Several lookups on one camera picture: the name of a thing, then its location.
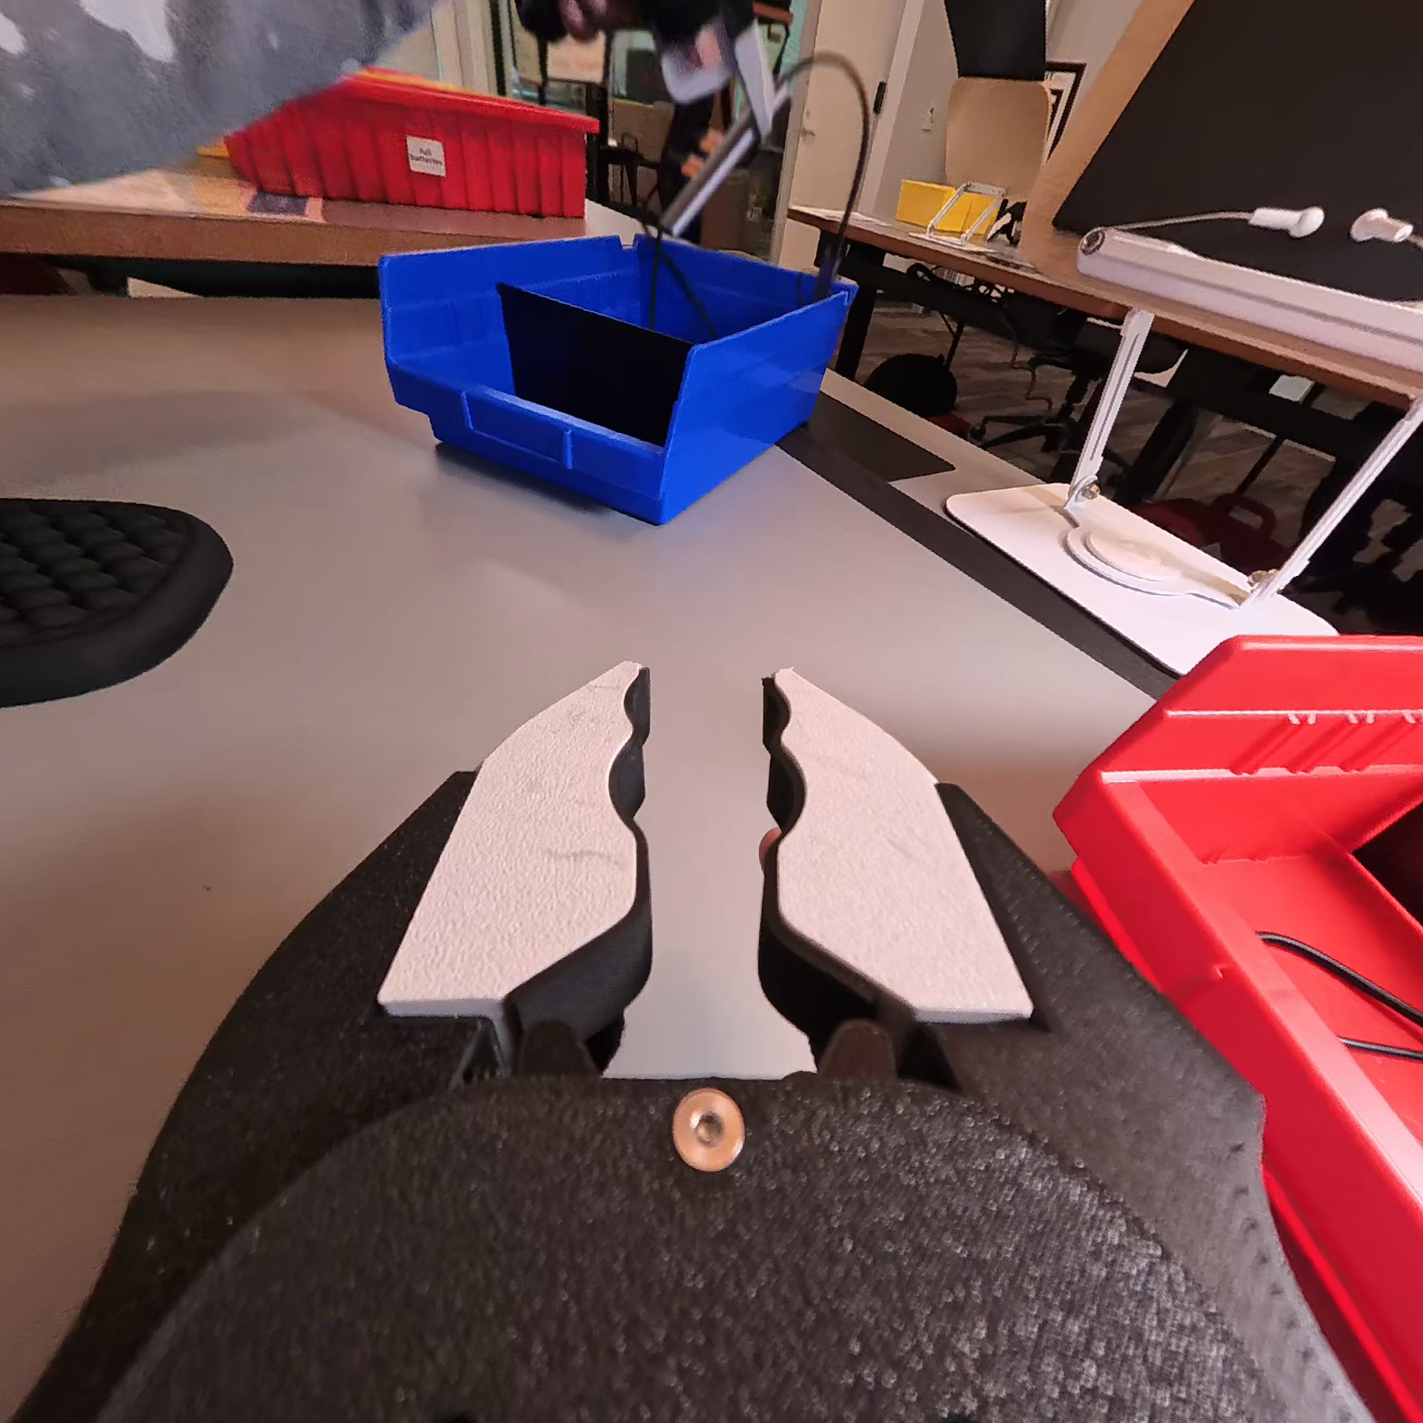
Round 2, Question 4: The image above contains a short hub cable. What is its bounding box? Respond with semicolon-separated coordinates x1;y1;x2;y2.
775;49;875;300

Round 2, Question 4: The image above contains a red ribbed crate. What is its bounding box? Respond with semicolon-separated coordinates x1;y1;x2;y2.
223;69;602;220

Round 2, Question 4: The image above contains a black elbow pad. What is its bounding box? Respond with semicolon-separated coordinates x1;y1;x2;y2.
0;497;236;712

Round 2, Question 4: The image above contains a blue plastic bin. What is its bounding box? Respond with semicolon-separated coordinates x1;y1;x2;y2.
378;233;860;527

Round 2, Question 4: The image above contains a small yellow box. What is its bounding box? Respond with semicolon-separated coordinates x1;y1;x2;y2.
894;178;1005;239

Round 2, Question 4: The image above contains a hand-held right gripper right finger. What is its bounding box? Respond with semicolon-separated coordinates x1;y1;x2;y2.
759;667;1038;1025

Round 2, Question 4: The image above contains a white door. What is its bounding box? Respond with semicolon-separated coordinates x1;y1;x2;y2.
778;0;930;275

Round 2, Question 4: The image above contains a white metal stand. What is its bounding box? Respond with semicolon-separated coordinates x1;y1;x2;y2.
944;205;1423;676

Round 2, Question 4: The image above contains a person's left forearm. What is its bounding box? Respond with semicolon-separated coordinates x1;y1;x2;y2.
0;0;452;201

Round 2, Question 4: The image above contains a grey usb hub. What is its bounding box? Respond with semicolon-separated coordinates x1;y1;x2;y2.
663;83;801;239

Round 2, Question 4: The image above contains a thin black usb-c cable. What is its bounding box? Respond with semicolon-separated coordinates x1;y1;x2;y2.
1259;931;1423;1060

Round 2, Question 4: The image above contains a red plastic bin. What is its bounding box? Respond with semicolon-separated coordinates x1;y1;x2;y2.
1050;633;1423;1423

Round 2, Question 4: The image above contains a small board on clear stand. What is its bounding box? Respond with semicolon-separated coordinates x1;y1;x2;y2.
925;0;1056;244

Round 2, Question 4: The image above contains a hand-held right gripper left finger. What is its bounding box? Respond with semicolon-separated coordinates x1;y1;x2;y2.
375;660;655;1023

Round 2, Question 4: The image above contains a black office chair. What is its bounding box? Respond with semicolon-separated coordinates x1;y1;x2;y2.
967;322;1186;453

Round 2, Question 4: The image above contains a black bin divider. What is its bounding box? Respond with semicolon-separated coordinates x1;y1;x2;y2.
1354;817;1423;897
497;284;697;450

